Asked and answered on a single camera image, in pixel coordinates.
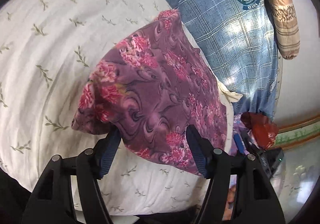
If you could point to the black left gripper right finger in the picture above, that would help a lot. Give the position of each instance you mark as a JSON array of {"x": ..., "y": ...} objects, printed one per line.
[{"x": 255, "y": 199}]

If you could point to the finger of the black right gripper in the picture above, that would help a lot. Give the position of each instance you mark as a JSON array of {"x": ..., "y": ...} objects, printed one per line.
[{"x": 239, "y": 143}]

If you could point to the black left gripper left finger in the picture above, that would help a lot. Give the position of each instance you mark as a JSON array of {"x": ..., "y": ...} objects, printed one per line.
[{"x": 52, "y": 200}]

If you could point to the purple floral garment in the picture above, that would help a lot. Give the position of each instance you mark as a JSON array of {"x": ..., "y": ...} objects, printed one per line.
[{"x": 152, "y": 85}]

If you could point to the lilac flower print garment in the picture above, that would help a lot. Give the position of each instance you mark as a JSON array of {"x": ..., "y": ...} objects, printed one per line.
[{"x": 238, "y": 127}]

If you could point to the red plastic bag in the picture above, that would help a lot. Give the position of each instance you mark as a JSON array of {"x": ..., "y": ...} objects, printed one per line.
[{"x": 263, "y": 129}]

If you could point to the beige striped blanket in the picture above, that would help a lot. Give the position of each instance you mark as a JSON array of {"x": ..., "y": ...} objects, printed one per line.
[{"x": 287, "y": 30}]

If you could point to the white leaf print pillow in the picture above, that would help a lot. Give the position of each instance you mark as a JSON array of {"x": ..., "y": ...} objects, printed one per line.
[{"x": 48, "y": 50}]

